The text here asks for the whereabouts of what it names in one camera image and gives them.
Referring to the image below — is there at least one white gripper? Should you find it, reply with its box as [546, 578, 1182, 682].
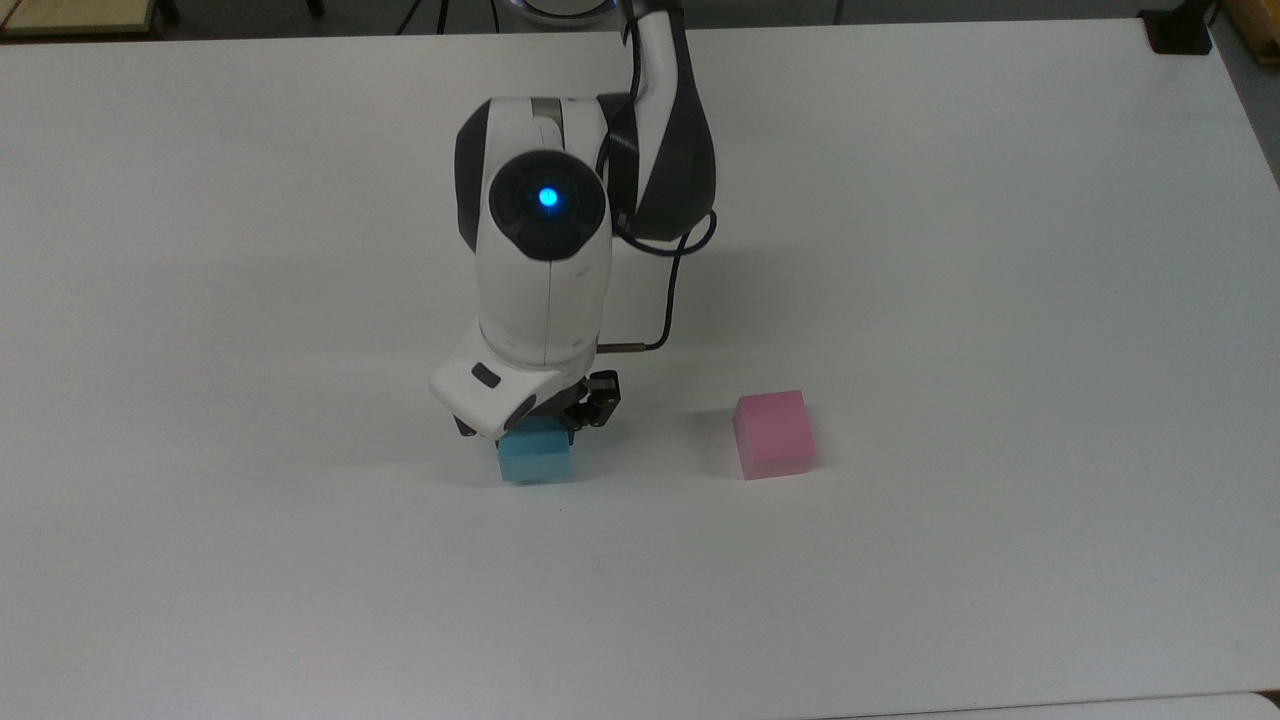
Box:
[429, 319, 622, 441]

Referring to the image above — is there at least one blue cube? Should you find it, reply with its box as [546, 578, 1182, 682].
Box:
[497, 417, 575, 487]

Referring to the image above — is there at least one pink cube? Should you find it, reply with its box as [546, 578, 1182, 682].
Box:
[732, 389, 817, 482]

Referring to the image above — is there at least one black tripod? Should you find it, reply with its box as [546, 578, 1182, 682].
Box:
[395, 0, 499, 37]

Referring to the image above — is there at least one light wooden board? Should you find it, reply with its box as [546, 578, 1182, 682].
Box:
[0, 0, 163, 41]

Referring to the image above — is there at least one wooden crate edge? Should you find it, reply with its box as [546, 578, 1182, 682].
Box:
[1216, 0, 1280, 71]

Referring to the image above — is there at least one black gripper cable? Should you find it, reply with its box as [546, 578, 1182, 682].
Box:
[595, 18, 719, 354]

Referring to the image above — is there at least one black camera stand clamp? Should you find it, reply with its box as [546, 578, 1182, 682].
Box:
[1138, 0, 1219, 56]

